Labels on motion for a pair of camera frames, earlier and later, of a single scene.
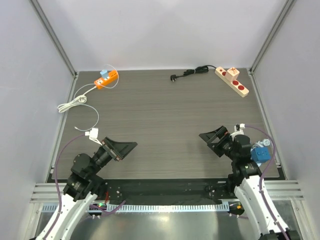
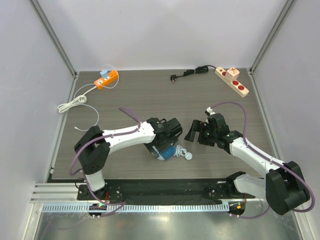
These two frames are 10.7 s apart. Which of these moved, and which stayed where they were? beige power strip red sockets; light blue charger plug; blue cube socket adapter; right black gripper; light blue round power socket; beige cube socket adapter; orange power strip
Moved: blue cube socket adapter; right black gripper; light blue round power socket
Stayed: beige power strip red sockets; beige cube socket adapter; orange power strip; light blue charger plug
